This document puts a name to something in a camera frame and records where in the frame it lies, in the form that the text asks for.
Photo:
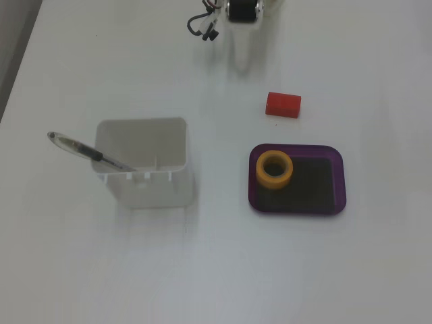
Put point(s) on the red rectangular block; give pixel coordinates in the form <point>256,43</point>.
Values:
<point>283,105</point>

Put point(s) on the purple metal tray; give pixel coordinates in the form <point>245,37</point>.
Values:
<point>314,182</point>

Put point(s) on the clear black ballpoint pen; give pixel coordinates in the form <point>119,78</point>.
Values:
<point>77,146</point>

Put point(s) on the white fixed gripper jaw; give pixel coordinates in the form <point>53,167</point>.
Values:
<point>241,44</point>

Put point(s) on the yellow tape roll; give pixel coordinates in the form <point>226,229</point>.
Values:
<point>274,185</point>

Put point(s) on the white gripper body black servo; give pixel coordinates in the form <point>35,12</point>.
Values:
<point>244,10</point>

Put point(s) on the white plastic pen holder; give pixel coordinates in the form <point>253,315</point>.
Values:
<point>152,192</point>

